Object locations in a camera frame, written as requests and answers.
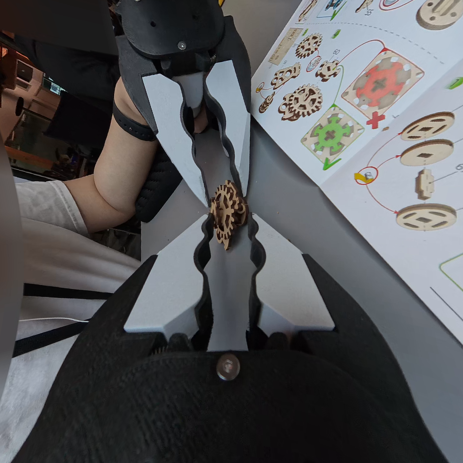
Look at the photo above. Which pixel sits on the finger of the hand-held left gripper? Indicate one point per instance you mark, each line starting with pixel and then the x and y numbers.
pixel 170 119
pixel 233 108

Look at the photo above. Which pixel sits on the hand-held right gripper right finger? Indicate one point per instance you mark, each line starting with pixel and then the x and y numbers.
pixel 289 289

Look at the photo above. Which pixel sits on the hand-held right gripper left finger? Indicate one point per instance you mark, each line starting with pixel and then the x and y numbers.
pixel 162 289

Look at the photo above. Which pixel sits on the wooden gear assembly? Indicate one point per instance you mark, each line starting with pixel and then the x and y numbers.
pixel 224 209

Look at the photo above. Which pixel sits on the person's left forearm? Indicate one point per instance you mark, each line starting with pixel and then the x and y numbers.
pixel 115 173

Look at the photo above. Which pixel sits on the grey desk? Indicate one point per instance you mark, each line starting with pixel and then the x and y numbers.
pixel 361 289

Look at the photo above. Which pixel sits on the person's left hand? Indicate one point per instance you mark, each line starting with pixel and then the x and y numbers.
pixel 200 124

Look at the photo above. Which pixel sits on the black wrist band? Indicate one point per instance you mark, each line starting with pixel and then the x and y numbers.
pixel 134 128

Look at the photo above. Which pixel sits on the person's white shirt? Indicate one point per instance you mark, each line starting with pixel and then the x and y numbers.
pixel 54 260

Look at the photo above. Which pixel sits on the assembly instruction booklet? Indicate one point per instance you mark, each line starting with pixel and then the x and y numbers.
pixel 361 108

